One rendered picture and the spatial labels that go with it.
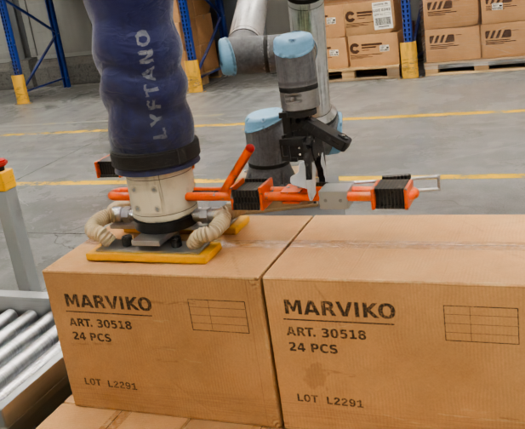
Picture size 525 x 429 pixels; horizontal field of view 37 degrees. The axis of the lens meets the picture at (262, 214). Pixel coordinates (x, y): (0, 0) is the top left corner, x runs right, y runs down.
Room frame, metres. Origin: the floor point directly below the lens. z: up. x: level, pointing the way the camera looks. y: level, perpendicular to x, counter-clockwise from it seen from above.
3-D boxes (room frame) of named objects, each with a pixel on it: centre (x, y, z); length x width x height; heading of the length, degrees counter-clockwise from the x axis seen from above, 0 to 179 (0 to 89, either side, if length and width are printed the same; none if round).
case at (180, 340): (1.95, 0.22, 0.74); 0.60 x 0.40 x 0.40; 66
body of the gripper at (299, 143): (1.82, -0.12, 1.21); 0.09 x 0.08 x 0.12; 65
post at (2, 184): (2.83, 0.92, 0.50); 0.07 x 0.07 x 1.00; 65
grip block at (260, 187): (1.87, 0.02, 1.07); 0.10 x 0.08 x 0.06; 156
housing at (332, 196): (1.78, -0.18, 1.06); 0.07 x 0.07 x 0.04; 66
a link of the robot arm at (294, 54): (1.82, -0.13, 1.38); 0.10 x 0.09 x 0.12; 172
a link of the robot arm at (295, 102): (1.81, -0.12, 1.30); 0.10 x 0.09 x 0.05; 155
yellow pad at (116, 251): (1.88, 0.28, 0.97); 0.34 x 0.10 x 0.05; 66
